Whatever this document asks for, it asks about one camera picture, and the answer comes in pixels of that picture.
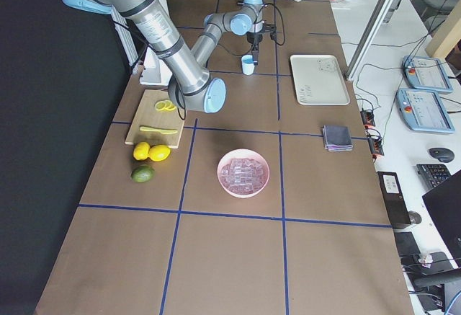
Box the pink bowl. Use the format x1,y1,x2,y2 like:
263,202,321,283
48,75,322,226
217,148,270,198

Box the blue teach pendant near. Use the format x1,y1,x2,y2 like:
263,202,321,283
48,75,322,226
396,89,455,134

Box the yellow plastic knife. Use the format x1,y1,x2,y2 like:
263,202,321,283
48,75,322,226
139,125,178,135

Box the blue teach pendant far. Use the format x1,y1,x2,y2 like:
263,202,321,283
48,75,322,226
402,56,453,94

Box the blue teach pendant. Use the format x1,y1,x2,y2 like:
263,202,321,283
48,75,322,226
402,56,453,94
396,89,455,134

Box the black box device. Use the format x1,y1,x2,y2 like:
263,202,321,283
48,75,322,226
377,172,411,229

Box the red power strip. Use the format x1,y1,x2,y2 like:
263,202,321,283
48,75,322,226
360,110,384,161

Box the lemon slices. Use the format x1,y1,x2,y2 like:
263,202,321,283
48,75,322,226
154,99,176,112

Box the wooden cutting board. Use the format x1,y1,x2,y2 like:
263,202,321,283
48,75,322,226
125,89,184,148

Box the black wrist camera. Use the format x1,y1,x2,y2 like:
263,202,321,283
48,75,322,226
261,23,277,42

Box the light blue cup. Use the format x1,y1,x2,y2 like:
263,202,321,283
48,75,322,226
241,54,255,76

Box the aluminium frame post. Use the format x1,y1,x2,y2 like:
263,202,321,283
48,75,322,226
345,0,393,81

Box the black computer mouse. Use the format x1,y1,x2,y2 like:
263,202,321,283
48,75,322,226
428,147,455,163

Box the clear ice cubes pile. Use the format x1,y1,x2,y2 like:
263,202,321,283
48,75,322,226
218,158,267,195

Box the green avocado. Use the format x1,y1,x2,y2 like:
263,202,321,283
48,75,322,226
130,164,155,183

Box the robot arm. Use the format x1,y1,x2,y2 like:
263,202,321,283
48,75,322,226
192,0,265,66
63,0,226,113

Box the black monitor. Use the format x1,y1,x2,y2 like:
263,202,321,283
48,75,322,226
423,171,461,266

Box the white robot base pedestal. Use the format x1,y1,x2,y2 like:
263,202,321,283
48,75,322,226
135,0,175,88

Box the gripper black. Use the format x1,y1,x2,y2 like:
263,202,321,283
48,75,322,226
246,32,263,65

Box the black keyboard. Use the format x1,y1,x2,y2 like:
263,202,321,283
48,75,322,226
416,164,452,190

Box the cream bear tray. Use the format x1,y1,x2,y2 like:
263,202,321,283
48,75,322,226
290,55,350,105

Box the folded grey cloth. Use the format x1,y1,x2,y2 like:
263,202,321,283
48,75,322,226
322,125,353,151

